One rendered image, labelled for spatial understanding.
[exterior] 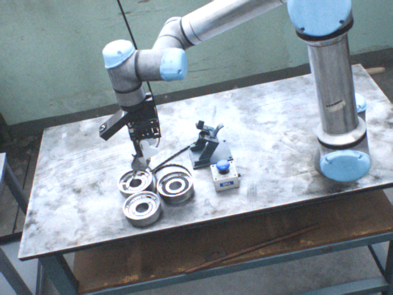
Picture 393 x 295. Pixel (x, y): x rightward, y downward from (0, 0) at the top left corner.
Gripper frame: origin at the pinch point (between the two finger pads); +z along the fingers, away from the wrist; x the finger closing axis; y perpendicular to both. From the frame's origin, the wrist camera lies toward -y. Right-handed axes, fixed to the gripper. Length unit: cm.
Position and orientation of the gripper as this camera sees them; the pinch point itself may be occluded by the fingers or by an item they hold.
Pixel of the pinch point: (141, 158)
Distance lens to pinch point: 135.5
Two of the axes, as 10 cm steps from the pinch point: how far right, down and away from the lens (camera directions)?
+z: 1.5, 7.5, 6.4
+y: 9.7, -2.3, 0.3
